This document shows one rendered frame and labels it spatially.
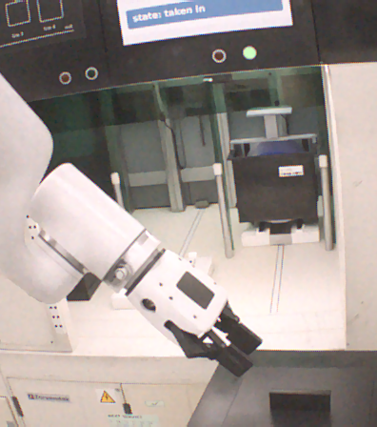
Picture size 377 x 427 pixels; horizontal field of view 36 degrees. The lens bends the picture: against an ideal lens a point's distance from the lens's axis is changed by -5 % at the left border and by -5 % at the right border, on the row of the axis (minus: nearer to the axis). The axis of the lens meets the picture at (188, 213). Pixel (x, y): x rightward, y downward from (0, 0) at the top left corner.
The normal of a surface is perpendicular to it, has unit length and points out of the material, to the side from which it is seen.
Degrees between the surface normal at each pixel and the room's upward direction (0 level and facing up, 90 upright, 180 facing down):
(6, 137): 105
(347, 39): 90
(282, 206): 90
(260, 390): 0
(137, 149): 90
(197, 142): 90
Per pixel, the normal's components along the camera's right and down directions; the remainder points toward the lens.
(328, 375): -0.15, -0.93
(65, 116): -0.18, 0.36
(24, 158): 0.70, 0.41
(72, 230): 0.02, -0.05
